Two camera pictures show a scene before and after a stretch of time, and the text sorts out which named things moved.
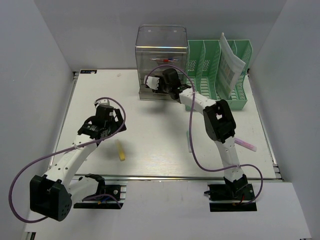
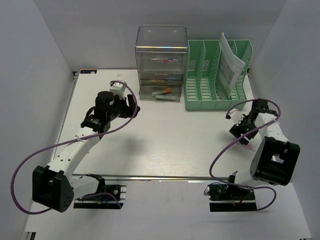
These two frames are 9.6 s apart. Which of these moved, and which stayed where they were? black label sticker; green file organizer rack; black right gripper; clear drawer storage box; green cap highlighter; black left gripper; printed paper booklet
Moved: black right gripper; black left gripper; green cap highlighter
Stayed: black label sticker; printed paper booklet; green file organizer rack; clear drawer storage box
